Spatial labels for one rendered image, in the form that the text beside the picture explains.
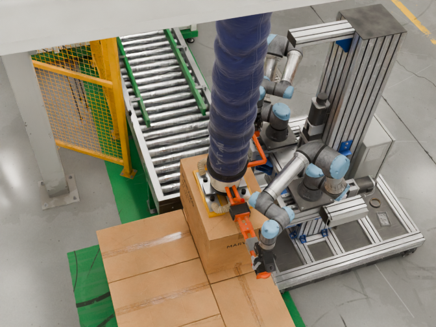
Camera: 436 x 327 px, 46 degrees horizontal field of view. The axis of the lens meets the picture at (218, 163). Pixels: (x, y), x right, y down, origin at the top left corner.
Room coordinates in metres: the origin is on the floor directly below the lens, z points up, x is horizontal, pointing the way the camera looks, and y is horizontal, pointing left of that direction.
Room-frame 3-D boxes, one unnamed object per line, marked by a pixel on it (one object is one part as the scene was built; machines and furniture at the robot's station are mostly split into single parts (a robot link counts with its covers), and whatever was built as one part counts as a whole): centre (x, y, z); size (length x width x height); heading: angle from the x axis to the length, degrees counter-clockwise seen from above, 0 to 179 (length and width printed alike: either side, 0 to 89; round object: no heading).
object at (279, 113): (2.32, -0.36, 1.20); 0.13 x 0.12 x 0.14; 77
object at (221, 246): (1.80, -0.06, 0.87); 0.60 x 0.40 x 0.40; 22
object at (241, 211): (1.57, -0.14, 1.20); 0.10 x 0.08 x 0.06; 111
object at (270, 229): (1.26, -0.26, 1.50); 0.09 x 0.08 x 0.11; 142
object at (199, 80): (3.36, 0.23, 0.50); 2.31 x 0.05 x 0.19; 23
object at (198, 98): (3.66, 0.42, 0.60); 1.60 x 0.10 x 0.09; 23
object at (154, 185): (3.10, 0.82, 0.50); 2.31 x 0.05 x 0.19; 23
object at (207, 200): (1.77, 0.04, 1.10); 0.34 x 0.10 x 0.05; 21
